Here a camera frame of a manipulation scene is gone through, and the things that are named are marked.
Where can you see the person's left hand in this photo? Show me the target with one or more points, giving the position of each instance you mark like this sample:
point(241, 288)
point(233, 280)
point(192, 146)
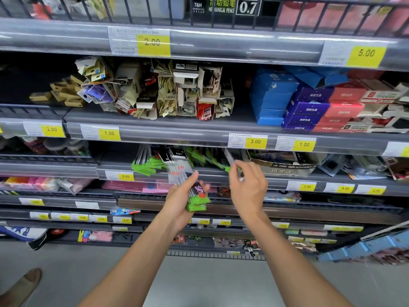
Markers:
point(179, 204)

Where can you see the person's right hand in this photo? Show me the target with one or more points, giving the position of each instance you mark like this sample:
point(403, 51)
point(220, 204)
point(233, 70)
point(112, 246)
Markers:
point(251, 191)

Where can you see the person's right thumb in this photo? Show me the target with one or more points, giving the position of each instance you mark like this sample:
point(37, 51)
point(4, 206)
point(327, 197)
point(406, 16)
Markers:
point(233, 185)

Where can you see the person's left thumb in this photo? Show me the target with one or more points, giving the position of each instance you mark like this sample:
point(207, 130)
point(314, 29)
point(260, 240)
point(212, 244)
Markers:
point(190, 185)

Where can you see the bundle of green-labelled pen packets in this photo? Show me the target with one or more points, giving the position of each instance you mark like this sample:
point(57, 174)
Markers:
point(196, 195)

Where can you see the clear pen packet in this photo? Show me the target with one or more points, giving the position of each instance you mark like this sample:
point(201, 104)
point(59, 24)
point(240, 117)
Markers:
point(231, 161)

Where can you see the person's right forearm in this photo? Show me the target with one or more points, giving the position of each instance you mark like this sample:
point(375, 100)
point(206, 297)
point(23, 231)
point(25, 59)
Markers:
point(287, 265)

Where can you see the person's left forearm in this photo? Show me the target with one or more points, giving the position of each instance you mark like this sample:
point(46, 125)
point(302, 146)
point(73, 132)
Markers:
point(137, 268)

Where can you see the row of green pen packets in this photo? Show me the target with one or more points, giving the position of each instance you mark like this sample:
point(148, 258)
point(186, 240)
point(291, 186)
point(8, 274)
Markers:
point(147, 164)

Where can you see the colourful flat packet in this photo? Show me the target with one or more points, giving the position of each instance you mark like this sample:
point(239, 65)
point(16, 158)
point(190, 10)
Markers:
point(282, 196)

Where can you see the flat pink packets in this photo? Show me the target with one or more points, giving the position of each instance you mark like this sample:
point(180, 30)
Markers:
point(137, 187)

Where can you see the open cardboard display box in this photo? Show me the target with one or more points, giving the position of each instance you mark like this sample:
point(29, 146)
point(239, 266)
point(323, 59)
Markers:
point(281, 163)

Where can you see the pile of dark small packets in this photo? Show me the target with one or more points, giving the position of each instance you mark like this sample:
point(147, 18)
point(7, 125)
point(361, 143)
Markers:
point(236, 244)

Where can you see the small blue packet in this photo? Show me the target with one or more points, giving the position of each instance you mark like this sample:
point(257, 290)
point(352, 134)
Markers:
point(124, 211)

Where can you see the row of small pastel boxes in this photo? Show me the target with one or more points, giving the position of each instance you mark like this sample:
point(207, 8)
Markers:
point(308, 236)

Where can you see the pile of small cardboard packets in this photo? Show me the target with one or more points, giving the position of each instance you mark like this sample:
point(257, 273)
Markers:
point(166, 92)

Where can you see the stack of blue boxes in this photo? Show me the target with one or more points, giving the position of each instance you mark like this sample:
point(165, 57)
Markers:
point(271, 92)

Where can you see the pink erasers pack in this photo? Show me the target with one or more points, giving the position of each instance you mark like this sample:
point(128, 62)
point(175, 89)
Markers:
point(97, 236)

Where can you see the stack of purple boxes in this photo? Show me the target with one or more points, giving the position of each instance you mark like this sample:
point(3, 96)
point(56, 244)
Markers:
point(306, 108)

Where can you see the pile of clear stationery packets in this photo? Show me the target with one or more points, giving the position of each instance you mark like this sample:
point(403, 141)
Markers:
point(364, 166)

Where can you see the stack of red boxes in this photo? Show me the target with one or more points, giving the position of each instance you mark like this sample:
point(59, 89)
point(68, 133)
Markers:
point(343, 110)

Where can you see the round tape rolls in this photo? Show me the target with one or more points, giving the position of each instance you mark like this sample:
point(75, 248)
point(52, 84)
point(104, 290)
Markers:
point(57, 146)

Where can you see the grey metal store shelving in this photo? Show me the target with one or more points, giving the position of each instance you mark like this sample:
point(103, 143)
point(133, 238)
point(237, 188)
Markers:
point(204, 44)

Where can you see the yellow and white price labels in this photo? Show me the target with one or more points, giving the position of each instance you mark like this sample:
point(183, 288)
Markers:
point(153, 44)

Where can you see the blue plastic shelf dividers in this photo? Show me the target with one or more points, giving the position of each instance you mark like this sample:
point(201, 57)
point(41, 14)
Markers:
point(367, 246)

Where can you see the pile of pink packets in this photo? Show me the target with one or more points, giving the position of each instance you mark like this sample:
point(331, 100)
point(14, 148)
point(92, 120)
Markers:
point(35, 183)

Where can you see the pile of small gold boxes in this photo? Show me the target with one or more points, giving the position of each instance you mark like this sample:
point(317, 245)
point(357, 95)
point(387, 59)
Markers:
point(64, 91)

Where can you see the pile of white red boxes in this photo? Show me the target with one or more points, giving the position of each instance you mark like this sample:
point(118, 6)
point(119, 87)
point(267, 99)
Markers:
point(380, 102)

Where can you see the white and blue bag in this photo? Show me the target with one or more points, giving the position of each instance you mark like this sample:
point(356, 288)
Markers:
point(22, 235)

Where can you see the black pencil sign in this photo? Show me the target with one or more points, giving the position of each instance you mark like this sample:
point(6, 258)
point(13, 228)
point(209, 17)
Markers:
point(223, 5)

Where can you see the row of pink boxes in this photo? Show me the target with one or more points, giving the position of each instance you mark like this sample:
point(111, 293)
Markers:
point(335, 17)

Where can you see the person's brown shoe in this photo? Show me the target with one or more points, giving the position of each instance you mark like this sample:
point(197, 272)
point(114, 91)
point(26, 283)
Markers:
point(20, 289)

